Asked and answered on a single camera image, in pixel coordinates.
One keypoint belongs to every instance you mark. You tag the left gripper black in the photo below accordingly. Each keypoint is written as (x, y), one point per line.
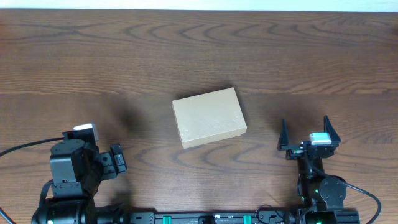
(117, 158)

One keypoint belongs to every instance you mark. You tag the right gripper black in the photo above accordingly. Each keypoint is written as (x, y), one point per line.
(301, 148)

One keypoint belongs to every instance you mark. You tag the cardboard box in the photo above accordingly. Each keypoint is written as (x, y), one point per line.
(209, 117)

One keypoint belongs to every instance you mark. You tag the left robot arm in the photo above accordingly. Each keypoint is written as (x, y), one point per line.
(78, 168)

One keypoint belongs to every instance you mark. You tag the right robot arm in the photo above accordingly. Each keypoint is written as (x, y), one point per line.
(322, 194)

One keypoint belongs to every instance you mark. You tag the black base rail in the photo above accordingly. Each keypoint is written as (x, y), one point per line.
(267, 216)

